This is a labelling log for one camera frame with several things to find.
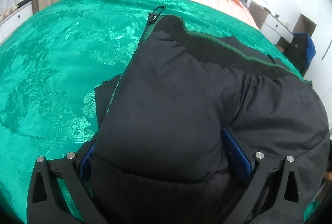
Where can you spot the green satin bedspread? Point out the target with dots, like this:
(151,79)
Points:
(53,63)

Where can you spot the striped cloth on windowsill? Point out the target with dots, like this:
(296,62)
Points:
(8,12)

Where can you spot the white wardrobe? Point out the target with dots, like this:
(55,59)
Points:
(319,72)

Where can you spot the black puffer jacket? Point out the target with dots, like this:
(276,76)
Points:
(158,155)

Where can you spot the white windowsill cabinet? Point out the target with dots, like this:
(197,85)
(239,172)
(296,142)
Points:
(12,22)

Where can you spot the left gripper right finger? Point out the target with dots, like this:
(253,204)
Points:
(254,167)

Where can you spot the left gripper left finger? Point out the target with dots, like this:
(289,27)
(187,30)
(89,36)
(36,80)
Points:
(57,191)

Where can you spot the black coat on chair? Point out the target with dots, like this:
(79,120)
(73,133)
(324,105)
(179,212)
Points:
(296,53)

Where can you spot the blue garment on chair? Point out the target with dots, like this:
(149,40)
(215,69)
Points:
(310,48)

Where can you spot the white bedside cabinet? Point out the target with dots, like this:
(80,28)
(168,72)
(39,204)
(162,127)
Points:
(269,26)

